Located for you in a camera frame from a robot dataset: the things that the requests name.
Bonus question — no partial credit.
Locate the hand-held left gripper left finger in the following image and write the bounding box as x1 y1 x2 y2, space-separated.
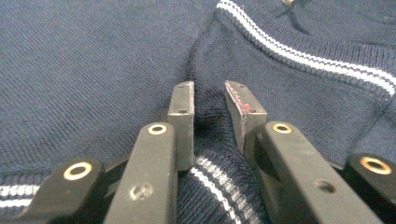
103 80 196 224

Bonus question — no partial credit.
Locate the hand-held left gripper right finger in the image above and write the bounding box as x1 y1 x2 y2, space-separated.
224 79 385 224

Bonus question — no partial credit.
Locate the dark navy knitted vest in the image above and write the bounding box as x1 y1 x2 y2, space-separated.
0 0 396 224

